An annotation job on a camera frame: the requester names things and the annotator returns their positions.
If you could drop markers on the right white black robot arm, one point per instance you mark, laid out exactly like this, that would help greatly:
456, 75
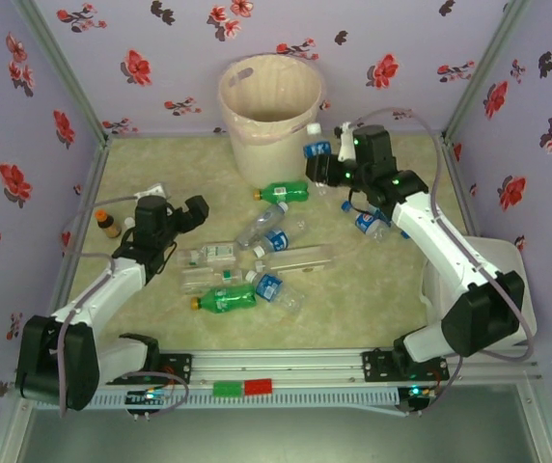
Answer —
430, 236

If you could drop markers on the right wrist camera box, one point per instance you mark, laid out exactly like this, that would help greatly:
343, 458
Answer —
346, 144

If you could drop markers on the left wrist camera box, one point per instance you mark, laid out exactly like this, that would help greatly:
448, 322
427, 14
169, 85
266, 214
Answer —
153, 190

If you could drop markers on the clear plastic bottle white cap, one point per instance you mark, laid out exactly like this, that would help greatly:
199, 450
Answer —
259, 226

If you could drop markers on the small brown bottle orange cap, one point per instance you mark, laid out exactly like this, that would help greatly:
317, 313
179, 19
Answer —
110, 229

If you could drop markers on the aluminium frame post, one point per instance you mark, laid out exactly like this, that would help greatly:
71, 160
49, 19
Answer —
483, 67
63, 67

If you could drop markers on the green plastic bottle yellow cap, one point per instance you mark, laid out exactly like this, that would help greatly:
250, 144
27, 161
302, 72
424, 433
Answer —
230, 298
290, 192

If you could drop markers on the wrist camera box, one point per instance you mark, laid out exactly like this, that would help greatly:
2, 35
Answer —
153, 190
346, 144

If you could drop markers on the translucent pink bin liner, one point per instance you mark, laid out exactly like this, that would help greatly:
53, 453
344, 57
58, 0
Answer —
276, 87

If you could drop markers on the small white cap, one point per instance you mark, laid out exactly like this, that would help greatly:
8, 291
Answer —
129, 223

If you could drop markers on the grey metal panel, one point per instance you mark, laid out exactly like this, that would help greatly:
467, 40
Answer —
276, 439

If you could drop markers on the aluminium mounting rail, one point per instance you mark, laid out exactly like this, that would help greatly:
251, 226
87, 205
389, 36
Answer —
276, 366

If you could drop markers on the clear rectangular bottle green mark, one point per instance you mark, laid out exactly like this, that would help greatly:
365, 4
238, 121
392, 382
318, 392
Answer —
199, 280
215, 252

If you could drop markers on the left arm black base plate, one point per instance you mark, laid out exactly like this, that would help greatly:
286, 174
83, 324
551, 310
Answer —
179, 366

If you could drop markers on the red block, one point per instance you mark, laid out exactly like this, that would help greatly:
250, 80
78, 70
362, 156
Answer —
259, 387

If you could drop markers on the cream plastic waste bin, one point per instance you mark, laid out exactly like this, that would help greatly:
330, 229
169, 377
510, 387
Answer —
266, 159

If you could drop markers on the white plastic medicine case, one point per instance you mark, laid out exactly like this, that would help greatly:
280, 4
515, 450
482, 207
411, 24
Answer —
498, 253

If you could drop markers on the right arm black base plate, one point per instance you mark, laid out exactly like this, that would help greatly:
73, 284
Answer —
377, 366

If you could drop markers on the blue label bottle white cap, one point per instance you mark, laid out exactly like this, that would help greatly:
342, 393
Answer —
268, 285
317, 147
276, 239

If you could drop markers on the aluminium table side rail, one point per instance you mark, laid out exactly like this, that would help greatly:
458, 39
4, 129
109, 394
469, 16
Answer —
459, 183
93, 178

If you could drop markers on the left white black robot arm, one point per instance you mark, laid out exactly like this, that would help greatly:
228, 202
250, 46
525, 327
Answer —
107, 289

